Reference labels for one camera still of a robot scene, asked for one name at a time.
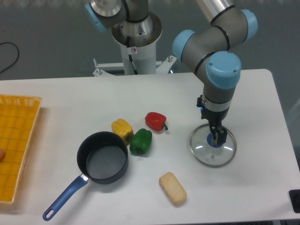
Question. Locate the yellow bell pepper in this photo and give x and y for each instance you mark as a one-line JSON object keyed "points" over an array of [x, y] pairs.
{"points": [[123, 129]]}

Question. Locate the dark saucepan blue handle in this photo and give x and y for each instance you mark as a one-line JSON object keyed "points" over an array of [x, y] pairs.
{"points": [[102, 158]]}

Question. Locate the black device at table edge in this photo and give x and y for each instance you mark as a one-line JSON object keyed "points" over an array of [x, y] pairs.
{"points": [[295, 199]]}

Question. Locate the green bell pepper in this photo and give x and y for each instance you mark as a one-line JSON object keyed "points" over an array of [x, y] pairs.
{"points": [[141, 142]]}

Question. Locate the red bell pepper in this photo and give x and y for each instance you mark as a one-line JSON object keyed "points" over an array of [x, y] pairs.
{"points": [[156, 121]]}

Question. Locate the yellow woven basket tray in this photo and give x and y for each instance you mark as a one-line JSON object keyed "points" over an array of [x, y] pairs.
{"points": [[18, 115]]}

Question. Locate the glass pot lid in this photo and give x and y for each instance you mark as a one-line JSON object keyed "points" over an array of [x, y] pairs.
{"points": [[207, 152]]}

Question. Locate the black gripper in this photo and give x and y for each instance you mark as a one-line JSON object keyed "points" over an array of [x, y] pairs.
{"points": [[214, 113]]}

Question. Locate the tan bread loaf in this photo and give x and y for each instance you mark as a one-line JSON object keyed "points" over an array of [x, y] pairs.
{"points": [[173, 188]]}

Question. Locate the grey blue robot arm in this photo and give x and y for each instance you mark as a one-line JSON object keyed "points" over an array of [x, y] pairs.
{"points": [[207, 55]]}

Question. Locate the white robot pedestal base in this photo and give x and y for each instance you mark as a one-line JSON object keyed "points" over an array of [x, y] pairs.
{"points": [[137, 42]]}

